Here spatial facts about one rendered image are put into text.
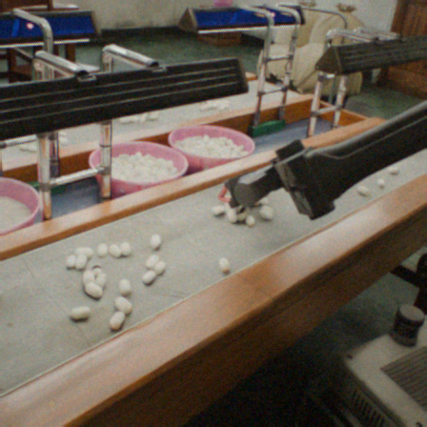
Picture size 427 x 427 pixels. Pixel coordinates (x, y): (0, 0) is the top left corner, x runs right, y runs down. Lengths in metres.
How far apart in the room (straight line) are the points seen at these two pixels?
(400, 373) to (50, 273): 0.83
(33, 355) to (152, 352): 0.19
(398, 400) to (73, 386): 0.76
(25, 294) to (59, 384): 0.24
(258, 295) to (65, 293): 0.35
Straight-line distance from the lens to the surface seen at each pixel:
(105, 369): 0.79
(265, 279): 0.98
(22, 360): 0.85
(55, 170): 1.39
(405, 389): 1.29
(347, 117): 2.19
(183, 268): 1.02
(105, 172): 1.16
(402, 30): 5.97
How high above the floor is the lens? 1.34
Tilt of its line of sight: 29 degrees down
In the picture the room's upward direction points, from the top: 7 degrees clockwise
